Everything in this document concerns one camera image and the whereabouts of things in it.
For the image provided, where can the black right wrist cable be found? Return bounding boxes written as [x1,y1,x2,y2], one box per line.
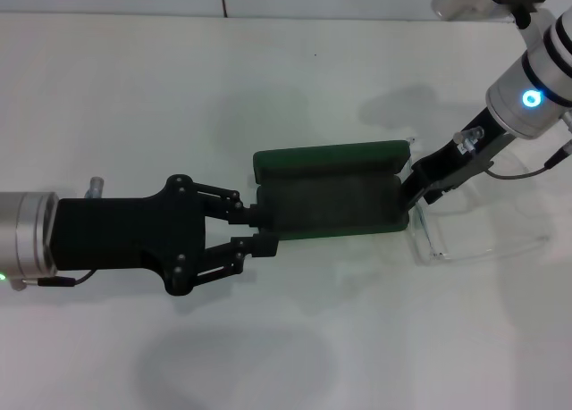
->
[485,142,572,179]

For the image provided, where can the clear transparent glasses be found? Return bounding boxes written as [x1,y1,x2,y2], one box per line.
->
[403,136,551,267]

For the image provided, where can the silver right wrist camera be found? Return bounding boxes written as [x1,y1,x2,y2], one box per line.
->
[431,0,547,25]

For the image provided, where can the silver wrist connector stub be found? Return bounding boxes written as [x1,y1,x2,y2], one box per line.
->
[86,175,106,200]
[452,126,486,155]

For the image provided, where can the green glasses case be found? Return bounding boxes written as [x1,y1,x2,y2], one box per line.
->
[252,139,412,241]

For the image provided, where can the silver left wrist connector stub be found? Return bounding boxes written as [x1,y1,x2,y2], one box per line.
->
[86,175,106,200]

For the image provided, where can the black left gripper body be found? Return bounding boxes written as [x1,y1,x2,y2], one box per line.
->
[49,173,212,297]

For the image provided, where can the silver right wrist connector stub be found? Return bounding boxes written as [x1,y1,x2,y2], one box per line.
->
[452,126,486,155]

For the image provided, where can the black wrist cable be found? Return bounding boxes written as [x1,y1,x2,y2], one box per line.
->
[12,269,98,291]
[485,142,572,179]

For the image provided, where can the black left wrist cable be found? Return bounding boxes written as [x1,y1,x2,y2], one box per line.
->
[12,269,98,291]

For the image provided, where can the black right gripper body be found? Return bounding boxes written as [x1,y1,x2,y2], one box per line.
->
[412,107,516,191]

